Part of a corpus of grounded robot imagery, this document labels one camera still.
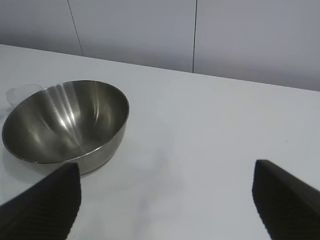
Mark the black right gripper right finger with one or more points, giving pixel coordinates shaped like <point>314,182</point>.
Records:
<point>285,205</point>

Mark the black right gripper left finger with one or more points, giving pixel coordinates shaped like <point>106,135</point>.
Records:
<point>45,207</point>

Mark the stainless steel mixing bowl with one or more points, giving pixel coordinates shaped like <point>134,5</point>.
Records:
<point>65,125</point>

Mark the clear plastic measuring cup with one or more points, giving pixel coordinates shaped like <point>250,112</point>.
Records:
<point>17,93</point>

